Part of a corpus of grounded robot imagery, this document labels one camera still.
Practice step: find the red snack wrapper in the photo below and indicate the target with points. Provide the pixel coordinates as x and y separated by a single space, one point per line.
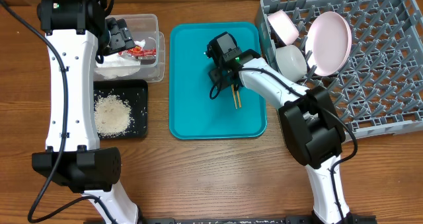
139 53

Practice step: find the grey bowl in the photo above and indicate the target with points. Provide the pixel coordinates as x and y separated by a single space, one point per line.
291 62

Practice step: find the teal plastic tray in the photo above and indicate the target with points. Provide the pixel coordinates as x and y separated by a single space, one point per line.
192 114

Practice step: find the black plastic tray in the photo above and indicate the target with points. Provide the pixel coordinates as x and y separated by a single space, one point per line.
138 95

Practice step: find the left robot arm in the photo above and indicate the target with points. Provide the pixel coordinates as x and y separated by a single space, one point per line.
80 33

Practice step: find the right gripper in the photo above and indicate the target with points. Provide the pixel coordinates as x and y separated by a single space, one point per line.
213 75

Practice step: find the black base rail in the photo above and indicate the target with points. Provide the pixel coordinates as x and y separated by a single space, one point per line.
292 219

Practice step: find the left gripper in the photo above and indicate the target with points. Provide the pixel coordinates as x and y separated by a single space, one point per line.
122 38

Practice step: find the pile of rice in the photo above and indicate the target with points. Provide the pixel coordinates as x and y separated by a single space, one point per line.
111 115

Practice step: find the white tissue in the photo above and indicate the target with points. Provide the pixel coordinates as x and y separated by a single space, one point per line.
121 64

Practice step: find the white pink bowl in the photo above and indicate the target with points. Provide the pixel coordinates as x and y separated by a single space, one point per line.
283 27

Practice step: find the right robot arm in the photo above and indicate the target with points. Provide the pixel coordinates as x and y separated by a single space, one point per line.
312 131

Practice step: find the grey dishwasher rack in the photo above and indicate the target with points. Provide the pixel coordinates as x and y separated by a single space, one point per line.
379 89

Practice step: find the clear plastic bin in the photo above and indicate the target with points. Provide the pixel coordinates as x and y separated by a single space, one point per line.
145 27

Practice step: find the large white plate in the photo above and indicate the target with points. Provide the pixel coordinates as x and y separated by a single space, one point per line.
330 40

